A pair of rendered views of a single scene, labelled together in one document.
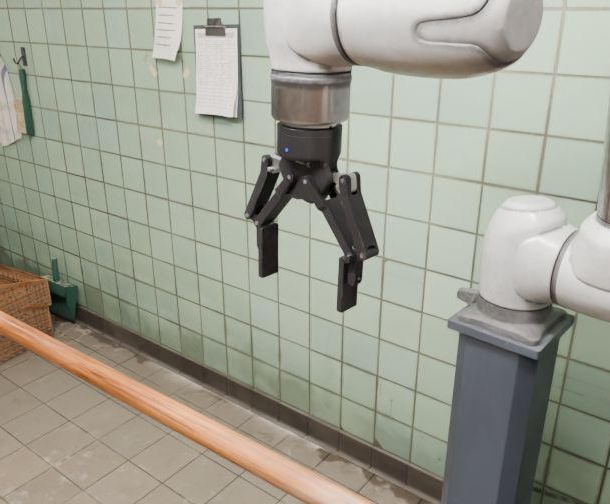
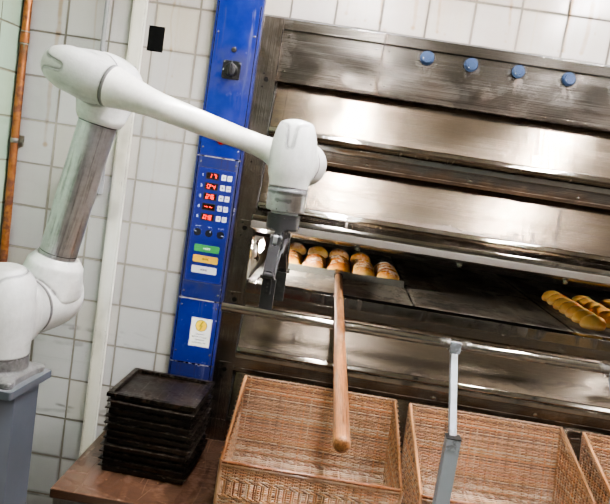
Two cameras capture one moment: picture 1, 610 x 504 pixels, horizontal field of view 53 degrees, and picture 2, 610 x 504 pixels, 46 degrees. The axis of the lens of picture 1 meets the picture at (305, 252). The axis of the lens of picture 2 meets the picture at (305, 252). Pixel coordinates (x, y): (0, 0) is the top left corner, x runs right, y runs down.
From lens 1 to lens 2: 210 cm
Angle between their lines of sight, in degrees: 119
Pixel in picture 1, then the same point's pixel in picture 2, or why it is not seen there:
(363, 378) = not seen: outside the picture
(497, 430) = (26, 461)
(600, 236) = (73, 268)
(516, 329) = (32, 367)
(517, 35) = not seen: hidden behind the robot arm
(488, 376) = (24, 420)
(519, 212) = (27, 275)
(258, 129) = not seen: outside the picture
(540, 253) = (44, 298)
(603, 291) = (71, 303)
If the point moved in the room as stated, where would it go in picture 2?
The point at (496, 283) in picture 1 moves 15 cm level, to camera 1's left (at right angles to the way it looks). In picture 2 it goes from (25, 338) to (41, 357)
